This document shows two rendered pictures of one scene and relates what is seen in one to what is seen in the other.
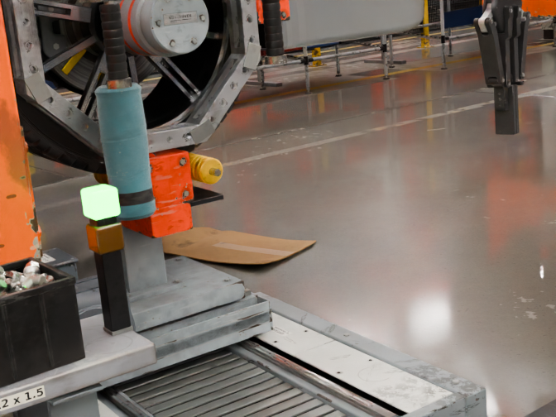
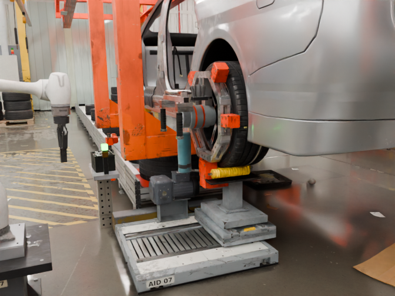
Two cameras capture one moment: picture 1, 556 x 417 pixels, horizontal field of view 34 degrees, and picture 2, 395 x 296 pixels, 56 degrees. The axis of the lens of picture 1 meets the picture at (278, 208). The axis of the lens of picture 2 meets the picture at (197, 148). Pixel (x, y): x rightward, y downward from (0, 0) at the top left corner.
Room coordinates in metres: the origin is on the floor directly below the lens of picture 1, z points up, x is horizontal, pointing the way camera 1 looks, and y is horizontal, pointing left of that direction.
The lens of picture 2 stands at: (2.39, -1.98, 1.08)
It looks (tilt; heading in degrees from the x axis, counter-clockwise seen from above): 11 degrees down; 103
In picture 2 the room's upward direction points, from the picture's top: 1 degrees counter-clockwise
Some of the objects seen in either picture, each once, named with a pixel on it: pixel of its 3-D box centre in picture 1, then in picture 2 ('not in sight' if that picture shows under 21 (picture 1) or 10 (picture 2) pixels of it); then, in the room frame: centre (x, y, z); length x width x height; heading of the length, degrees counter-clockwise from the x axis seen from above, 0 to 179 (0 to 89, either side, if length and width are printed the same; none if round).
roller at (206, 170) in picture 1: (184, 164); (230, 171); (2.08, 0.21, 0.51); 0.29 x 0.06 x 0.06; 33
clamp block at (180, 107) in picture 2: not in sight; (184, 106); (1.86, 0.00, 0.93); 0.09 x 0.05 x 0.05; 33
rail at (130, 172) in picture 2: not in sight; (116, 157); (0.68, 1.54, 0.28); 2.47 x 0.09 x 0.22; 123
